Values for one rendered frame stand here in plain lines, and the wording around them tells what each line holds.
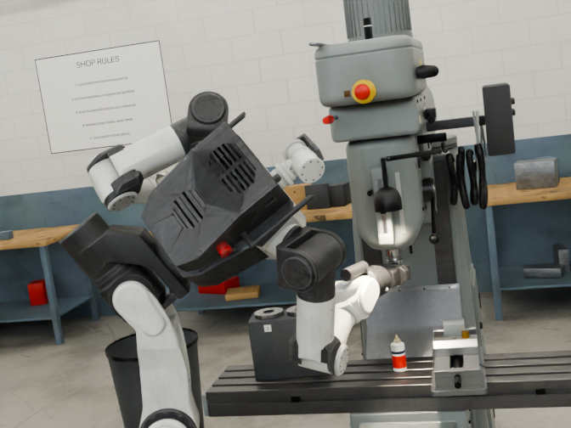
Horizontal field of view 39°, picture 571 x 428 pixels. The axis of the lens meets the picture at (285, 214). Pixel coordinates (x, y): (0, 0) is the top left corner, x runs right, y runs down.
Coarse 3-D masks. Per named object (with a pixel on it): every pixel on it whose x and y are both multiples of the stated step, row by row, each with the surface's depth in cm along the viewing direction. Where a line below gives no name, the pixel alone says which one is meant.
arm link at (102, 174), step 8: (104, 160) 192; (96, 168) 192; (104, 168) 191; (112, 168) 192; (96, 176) 192; (104, 176) 191; (112, 176) 191; (96, 184) 192; (104, 184) 191; (144, 184) 205; (96, 192) 196; (104, 192) 191; (112, 192) 190; (144, 192) 205; (104, 200) 192; (136, 200) 204; (144, 200) 207
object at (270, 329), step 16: (256, 320) 243; (272, 320) 241; (288, 320) 240; (256, 336) 242; (272, 336) 242; (288, 336) 241; (256, 352) 243; (272, 352) 242; (288, 352) 242; (256, 368) 244; (272, 368) 243; (288, 368) 243; (304, 368) 242
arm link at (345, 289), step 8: (360, 264) 216; (344, 272) 211; (352, 272) 211; (360, 272) 214; (368, 272) 217; (376, 272) 218; (344, 280) 212; (352, 280) 213; (360, 280) 211; (376, 280) 216; (336, 288) 214; (344, 288) 213; (352, 288) 211; (336, 296) 214; (344, 296) 213
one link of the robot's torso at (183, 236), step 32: (224, 128) 175; (192, 160) 175; (224, 160) 173; (256, 160) 171; (160, 192) 178; (192, 192) 175; (224, 192) 171; (256, 192) 169; (160, 224) 178; (192, 224) 174; (224, 224) 170; (256, 224) 178; (288, 224) 181; (192, 256) 173; (224, 256) 174; (256, 256) 186
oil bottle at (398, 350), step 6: (396, 336) 236; (396, 342) 236; (402, 342) 237; (396, 348) 235; (402, 348) 236; (396, 354) 236; (402, 354) 236; (396, 360) 236; (402, 360) 236; (396, 366) 236; (402, 366) 236
